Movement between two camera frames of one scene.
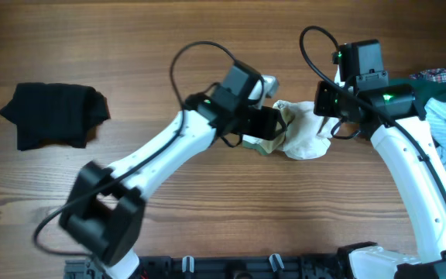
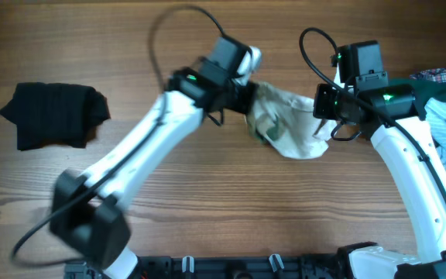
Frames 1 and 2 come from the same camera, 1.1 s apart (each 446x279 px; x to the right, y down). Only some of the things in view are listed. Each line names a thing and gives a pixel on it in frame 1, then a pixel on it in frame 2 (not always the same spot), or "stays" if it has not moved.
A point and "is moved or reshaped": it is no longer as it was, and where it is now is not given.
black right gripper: [320, 107] stays
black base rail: [224, 266] stays
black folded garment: [55, 113] stays
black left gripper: [262, 125] to [250, 94]
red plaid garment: [444, 75] stays
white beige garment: [306, 135] is moved or reshaped
